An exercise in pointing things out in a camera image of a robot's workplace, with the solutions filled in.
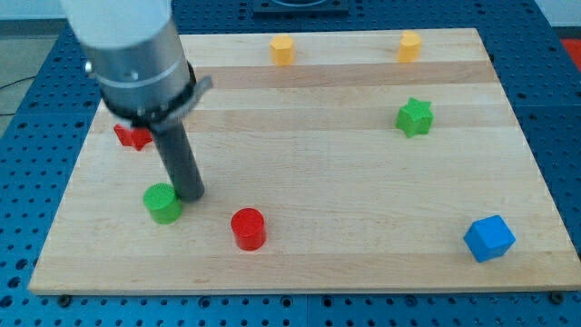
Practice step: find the green cylinder block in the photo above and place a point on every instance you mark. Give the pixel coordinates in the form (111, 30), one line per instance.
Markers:
(162, 203)

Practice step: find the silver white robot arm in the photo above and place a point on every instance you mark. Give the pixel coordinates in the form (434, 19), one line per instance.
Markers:
(134, 52)

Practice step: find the right yellow hexagon block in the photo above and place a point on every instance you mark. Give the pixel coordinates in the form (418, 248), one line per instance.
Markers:
(409, 47)

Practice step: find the left yellow hexagon block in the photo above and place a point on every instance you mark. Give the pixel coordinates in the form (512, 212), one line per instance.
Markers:
(282, 48)

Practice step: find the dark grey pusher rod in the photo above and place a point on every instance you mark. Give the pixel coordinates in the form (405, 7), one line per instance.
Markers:
(176, 153)

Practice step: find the green star block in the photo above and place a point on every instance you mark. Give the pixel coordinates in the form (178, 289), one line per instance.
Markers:
(415, 117)

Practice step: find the red cylinder block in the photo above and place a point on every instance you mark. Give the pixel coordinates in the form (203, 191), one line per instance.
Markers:
(248, 228)

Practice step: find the yellow hexagon block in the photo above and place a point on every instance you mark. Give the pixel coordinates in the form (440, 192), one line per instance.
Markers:
(409, 47)
(282, 48)

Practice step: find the light wooden board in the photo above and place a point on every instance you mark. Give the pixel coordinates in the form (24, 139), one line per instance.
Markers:
(350, 203)

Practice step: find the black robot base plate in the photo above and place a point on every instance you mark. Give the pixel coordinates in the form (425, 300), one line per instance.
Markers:
(299, 7)

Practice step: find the red star block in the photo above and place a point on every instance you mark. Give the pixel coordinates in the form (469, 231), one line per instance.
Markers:
(137, 138)

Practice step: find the blue cube block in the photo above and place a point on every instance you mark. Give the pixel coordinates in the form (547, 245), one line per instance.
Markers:
(489, 238)

